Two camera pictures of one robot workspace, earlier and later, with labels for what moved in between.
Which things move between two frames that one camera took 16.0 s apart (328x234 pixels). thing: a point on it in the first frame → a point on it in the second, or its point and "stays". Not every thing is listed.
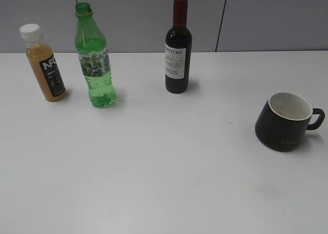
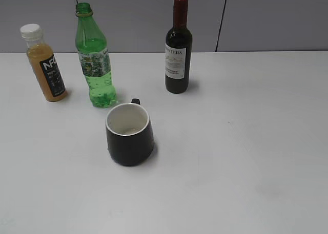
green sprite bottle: x=90 y=43 stays
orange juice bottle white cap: x=45 y=69 stays
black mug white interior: x=283 y=119 → x=129 y=133
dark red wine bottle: x=178 y=46 stays
